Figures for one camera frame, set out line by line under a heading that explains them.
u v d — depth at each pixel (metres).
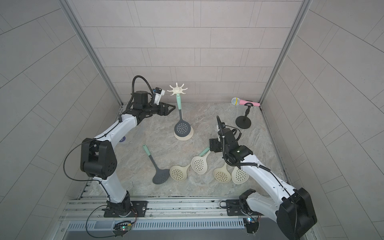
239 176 0.81
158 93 0.76
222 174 0.81
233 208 0.71
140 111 0.67
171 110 0.80
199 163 0.85
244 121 1.05
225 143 0.59
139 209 0.71
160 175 0.81
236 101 0.89
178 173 0.81
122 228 0.65
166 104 0.76
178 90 0.71
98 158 0.47
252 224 0.68
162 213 0.71
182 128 0.87
